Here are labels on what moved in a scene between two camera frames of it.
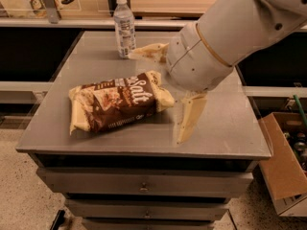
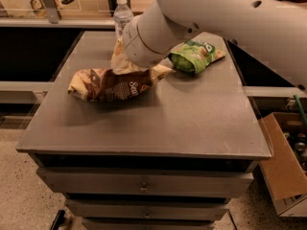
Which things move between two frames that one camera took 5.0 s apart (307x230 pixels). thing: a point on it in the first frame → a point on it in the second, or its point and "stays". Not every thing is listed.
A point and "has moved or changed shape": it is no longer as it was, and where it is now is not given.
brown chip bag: (105, 105) has moved or changed shape
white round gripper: (194, 61) → (136, 48)
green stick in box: (301, 109) stays
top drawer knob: (144, 188) stays
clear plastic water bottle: (125, 26) stays
